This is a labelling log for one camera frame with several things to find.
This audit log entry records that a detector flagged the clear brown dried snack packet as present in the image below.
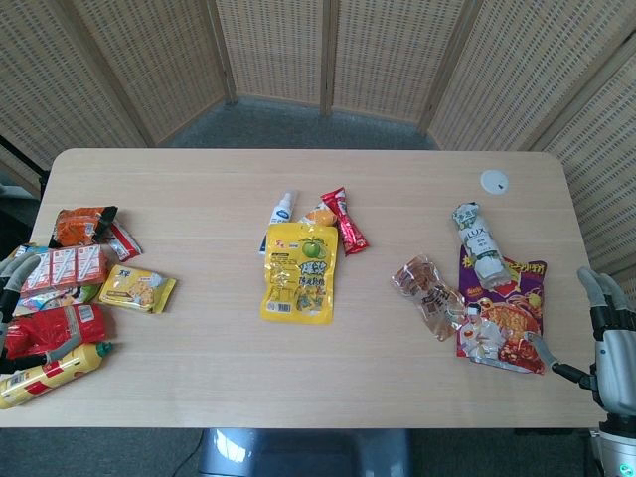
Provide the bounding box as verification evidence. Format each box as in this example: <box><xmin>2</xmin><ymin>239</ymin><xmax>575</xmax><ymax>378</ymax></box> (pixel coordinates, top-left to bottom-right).
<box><xmin>390</xmin><ymin>254</ymin><xmax>467</xmax><ymax>343</ymax></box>

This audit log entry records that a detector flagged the yellow snack pouch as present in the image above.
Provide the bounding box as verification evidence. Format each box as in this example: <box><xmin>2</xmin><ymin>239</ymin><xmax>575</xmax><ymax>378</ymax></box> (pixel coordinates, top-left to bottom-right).
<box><xmin>259</xmin><ymin>223</ymin><xmax>340</xmax><ymax>326</ymax></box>

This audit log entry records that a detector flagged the red white small sachet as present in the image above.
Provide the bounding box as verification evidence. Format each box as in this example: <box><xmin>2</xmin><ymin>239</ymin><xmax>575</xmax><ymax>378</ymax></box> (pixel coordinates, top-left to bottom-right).
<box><xmin>107</xmin><ymin>222</ymin><xmax>143</xmax><ymax>262</ymax></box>

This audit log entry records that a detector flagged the orange black snack bag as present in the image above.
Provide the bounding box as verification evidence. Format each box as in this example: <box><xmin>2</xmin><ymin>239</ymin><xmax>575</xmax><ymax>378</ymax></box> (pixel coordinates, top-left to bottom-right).
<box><xmin>48</xmin><ymin>206</ymin><xmax>119</xmax><ymax>248</ymax></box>

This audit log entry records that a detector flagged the purple red noodle bag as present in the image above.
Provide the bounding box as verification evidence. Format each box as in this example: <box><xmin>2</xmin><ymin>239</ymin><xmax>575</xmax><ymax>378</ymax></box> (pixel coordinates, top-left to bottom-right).
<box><xmin>456</xmin><ymin>257</ymin><xmax>549</xmax><ymax>375</ymax></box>

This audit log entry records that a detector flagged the orange drink carton pack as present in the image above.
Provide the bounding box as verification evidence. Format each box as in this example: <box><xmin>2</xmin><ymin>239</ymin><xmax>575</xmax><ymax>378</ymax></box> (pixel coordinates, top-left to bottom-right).
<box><xmin>19</xmin><ymin>243</ymin><xmax>109</xmax><ymax>292</ymax></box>

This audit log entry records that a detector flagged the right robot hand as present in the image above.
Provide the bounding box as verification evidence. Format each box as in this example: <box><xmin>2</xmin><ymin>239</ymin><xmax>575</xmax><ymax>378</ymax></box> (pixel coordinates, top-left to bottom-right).
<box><xmin>527</xmin><ymin>266</ymin><xmax>636</xmax><ymax>434</ymax></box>

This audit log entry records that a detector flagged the yellow bottle green cap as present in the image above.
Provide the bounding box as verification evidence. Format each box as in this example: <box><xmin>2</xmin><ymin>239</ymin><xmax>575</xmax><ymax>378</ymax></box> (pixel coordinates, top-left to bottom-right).
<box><xmin>0</xmin><ymin>341</ymin><xmax>115</xmax><ymax>410</ymax></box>

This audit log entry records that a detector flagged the white round cable grommet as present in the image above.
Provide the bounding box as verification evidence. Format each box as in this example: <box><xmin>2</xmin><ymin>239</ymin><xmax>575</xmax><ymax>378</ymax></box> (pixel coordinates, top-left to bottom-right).
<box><xmin>479</xmin><ymin>169</ymin><xmax>512</xmax><ymax>196</ymax></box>

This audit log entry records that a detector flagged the white LUX body wash bottle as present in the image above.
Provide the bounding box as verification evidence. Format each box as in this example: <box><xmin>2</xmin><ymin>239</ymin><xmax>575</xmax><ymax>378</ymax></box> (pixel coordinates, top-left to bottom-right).
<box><xmin>451</xmin><ymin>201</ymin><xmax>512</xmax><ymax>291</ymax></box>

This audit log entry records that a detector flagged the yellow cracker packet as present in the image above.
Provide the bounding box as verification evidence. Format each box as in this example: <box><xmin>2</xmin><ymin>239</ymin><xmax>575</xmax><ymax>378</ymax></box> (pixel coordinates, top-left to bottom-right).
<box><xmin>97</xmin><ymin>264</ymin><xmax>177</xmax><ymax>315</ymax></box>

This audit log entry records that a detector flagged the orange snack packet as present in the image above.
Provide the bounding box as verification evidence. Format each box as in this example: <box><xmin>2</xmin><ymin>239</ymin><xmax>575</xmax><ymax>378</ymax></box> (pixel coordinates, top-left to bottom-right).
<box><xmin>298</xmin><ymin>206</ymin><xmax>337</xmax><ymax>229</ymax></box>

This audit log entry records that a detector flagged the white spray bottle blue label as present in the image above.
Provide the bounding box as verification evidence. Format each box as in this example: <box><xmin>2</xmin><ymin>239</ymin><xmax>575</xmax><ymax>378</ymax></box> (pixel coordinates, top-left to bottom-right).
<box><xmin>257</xmin><ymin>190</ymin><xmax>299</xmax><ymax>256</ymax></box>

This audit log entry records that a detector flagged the red stick snack packet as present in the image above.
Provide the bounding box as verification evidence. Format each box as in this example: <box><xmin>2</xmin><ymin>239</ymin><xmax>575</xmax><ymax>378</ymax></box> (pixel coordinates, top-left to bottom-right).
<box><xmin>320</xmin><ymin>187</ymin><xmax>370</xmax><ymax>256</ymax></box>

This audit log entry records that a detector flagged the bamboo folding screen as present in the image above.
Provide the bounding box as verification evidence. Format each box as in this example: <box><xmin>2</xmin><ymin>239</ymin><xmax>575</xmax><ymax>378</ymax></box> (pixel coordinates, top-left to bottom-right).
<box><xmin>0</xmin><ymin>0</ymin><xmax>636</xmax><ymax>272</ymax></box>

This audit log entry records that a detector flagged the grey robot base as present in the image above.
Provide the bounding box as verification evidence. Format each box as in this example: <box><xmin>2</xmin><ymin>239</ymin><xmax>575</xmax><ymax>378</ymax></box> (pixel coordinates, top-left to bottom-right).
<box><xmin>197</xmin><ymin>428</ymin><xmax>416</xmax><ymax>477</ymax></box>

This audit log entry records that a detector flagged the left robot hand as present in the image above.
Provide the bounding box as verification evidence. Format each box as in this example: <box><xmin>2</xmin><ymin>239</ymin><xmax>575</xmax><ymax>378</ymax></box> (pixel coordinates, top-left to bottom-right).
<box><xmin>0</xmin><ymin>253</ymin><xmax>83</xmax><ymax>375</ymax></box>

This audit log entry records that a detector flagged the colourful cartoon snack packet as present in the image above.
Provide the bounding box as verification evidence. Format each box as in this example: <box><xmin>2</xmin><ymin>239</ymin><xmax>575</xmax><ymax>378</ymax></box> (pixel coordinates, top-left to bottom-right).
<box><xmin>14</xmin><ymin>282</ymin><xmax>103</xmax><ymax>315</ymax></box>

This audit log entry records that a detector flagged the red snack bag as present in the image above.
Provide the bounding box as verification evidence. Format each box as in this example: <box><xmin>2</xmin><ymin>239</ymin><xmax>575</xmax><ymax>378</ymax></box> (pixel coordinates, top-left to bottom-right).
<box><xmin>3</xmin><ymin>303</ymin><xmax>116</xmax><ymax>360</ymax></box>

